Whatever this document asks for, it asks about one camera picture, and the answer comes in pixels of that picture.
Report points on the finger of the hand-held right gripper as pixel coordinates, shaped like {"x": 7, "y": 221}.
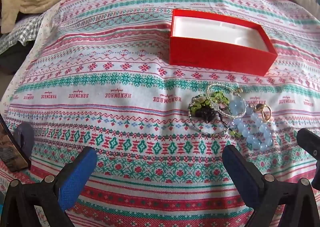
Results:
{"x": 308, "y": 142}

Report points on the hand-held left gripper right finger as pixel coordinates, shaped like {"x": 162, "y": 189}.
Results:
{"x": 241, "y": 177}

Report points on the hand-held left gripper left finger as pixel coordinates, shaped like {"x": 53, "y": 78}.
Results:
{"x": 75, "y": 179}

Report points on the dark grape charm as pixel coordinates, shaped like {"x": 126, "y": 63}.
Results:
{"x": 203, "y": 113}

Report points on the red cardboard box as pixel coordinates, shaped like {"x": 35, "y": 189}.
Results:
{"x": 215, "y": 54}

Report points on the dark flat board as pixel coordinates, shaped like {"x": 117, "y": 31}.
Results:
{"x": 10, "y": 149}

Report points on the patterned woven tablecloth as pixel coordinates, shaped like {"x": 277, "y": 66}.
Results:
{"x": 120, "y": 117}

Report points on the checked cloth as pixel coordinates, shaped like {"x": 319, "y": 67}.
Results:
{"x": 22, "y": 32}

